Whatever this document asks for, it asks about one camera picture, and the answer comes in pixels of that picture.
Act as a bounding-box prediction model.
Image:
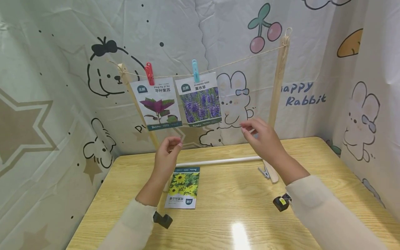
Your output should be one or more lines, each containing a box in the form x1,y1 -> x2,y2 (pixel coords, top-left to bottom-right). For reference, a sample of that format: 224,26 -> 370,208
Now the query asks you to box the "lavender flower seed packet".
174,72 -> 223,128

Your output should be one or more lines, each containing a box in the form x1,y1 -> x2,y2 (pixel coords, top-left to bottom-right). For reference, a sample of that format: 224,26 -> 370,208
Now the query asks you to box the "wooden hanging rack frame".
117,34 -> 292,193

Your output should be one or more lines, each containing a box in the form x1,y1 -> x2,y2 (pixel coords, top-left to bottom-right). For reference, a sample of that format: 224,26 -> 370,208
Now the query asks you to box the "beige string line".
109,27 -> 293,79

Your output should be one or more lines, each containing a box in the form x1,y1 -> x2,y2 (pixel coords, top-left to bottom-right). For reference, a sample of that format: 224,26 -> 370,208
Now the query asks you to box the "sunflower seed packet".
164,166 -> 201,210

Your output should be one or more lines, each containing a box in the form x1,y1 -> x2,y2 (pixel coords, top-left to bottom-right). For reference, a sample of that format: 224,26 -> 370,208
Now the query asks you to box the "person's right forearm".
271,153 -> 390,250

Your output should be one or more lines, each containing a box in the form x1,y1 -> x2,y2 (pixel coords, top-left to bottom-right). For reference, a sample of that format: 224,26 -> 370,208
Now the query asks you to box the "person's right hand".
240,118 -> 285,166

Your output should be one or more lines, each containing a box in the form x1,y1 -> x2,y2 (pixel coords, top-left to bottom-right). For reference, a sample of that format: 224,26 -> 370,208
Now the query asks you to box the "black wrist band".
272,193 -> 292,213
152,211 -> 173,230

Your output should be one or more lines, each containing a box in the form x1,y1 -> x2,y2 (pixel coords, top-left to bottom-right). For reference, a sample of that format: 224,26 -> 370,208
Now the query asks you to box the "person's left forearm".
97,176 -> 171,250

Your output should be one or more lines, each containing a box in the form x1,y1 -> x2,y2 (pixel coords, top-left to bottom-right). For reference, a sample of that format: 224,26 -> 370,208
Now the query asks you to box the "purple leaf seed packet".
129,77 -> 183,132

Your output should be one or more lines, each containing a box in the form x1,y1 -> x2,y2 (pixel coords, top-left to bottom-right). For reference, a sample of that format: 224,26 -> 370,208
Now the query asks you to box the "blue clothespin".
191,59 -> 201,83

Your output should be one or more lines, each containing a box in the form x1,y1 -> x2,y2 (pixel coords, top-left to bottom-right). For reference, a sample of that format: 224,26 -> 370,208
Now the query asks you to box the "person's left hand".
152,136 -> 183,184

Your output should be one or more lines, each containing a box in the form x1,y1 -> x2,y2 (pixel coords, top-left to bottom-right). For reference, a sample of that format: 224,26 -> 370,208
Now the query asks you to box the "red clothespin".
144,62 -> 156,86

